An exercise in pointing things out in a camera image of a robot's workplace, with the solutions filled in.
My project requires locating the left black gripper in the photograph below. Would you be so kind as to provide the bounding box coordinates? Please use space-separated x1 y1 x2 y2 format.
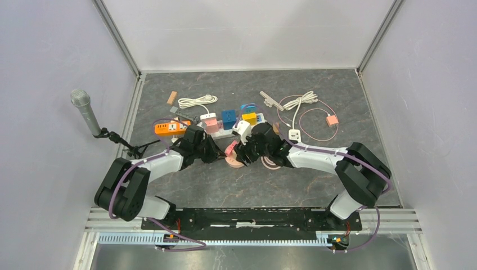
193 136 226 165

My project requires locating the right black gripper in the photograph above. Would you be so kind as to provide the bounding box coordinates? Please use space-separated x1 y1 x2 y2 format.
232 132 271 168

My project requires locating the pink folding extension socket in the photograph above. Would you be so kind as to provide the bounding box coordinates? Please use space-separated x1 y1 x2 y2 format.
224 140 239 157

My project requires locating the round pink socket base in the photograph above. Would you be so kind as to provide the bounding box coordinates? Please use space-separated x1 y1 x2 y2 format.
225 156 244 168

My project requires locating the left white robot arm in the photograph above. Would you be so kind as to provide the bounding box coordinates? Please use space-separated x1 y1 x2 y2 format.
94 125 226 230

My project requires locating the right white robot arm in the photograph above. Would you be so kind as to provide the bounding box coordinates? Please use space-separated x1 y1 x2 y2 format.
232 121 392 230

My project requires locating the pink white plug adapter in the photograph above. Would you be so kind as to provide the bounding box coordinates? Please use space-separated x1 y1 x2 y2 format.
200 112 219 134

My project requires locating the long white power strip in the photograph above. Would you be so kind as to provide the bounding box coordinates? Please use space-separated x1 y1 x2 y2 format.
193 112 268 141

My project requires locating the orange power strip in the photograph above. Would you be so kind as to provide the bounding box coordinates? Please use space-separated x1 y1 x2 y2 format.
154 120 192 137

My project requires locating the yellow cube adapter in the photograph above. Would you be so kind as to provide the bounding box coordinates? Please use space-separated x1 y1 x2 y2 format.
241 112 257 125

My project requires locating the small white power strip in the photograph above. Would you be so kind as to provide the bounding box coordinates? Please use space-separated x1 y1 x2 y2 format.
288 129 302 142

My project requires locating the light blue adapter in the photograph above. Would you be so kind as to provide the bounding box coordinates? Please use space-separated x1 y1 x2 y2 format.
240 103 257 114

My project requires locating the gray black flat tool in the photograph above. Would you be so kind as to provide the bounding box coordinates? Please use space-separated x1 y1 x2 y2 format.
169 106 198 122

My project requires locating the blue cube adapter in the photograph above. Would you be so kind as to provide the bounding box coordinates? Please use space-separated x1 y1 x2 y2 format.
221 110 237 130

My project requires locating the small brown wooden block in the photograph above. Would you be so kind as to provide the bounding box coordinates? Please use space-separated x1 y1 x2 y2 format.
166 91 178 105

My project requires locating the pink square charger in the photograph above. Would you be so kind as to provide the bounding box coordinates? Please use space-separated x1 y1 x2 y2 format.
326 115 339 127

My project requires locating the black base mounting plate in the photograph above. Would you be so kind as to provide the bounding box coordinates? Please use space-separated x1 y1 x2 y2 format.
161 207 363 240

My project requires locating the silver microphone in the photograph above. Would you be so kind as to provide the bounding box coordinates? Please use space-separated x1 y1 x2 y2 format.
70 89 101 137

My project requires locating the pink coiled cable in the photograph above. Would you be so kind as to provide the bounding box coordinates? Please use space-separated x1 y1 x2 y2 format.
260 155 284 171

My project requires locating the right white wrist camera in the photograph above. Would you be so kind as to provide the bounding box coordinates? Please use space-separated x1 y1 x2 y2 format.
232 120 252 145

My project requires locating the white bundled power cord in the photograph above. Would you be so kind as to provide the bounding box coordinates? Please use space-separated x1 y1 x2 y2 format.
282 91 320 131

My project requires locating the white coiled cord with plug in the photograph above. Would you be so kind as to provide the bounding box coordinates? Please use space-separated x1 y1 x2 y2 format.
177 94 218 114

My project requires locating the thin pink usb cable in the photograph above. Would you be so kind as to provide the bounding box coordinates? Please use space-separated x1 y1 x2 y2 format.
276 94 340 143

